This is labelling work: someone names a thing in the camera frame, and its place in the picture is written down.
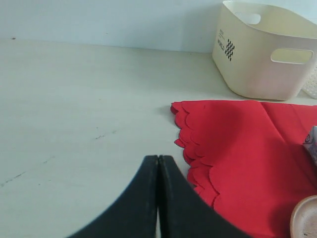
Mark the cream plastic storage bin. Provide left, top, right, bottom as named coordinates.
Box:
left=212, top=0, right=317, bottom=101

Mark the white perforated plastic basket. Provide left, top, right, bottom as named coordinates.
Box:
left=302, top=65, right=317, bottom=99

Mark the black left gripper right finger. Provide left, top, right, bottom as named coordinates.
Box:
left=158, top=155, right=249, bottom=238

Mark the brown wooden plate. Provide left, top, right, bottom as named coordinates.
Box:
left=290, top=195, right=317, bottom=238

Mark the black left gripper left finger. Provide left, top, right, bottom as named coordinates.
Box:
left=70, top=155, right=159, bottom=238

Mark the red scalloped cloth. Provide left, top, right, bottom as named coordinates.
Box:
left=171, top=100, right=317, bottom=238

